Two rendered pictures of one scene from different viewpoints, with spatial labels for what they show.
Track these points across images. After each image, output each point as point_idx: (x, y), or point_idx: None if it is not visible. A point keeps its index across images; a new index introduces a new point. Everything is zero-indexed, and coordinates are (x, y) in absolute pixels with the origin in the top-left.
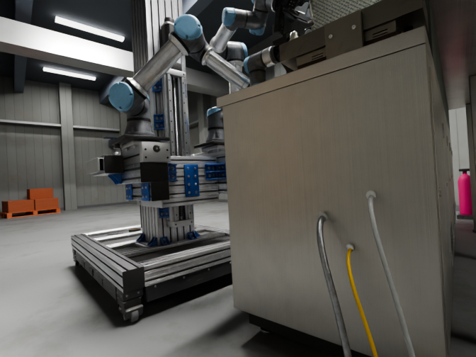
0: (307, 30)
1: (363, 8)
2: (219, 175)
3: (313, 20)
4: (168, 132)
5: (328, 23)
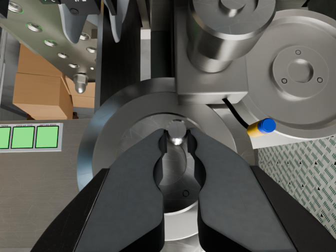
0: (65, 34)
1: (46, 59)
2: None
3: (95, 84)
4: None
5: (2, 27)
